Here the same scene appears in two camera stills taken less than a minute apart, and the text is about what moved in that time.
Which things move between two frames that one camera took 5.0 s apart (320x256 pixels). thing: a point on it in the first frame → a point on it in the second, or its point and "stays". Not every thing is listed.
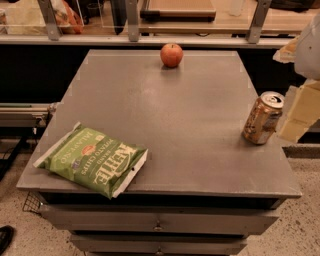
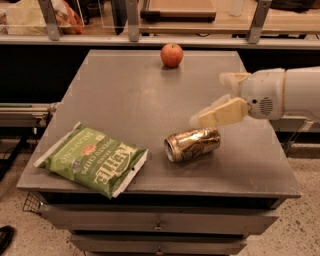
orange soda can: x=263 y=117 → x=192 y=143
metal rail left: x=19 y=114 stays
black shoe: x=6 y=237 stays
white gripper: x=309 y=51 → x=263 y=92
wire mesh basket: x=32 y=202 stays
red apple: x=171 y=55 stays
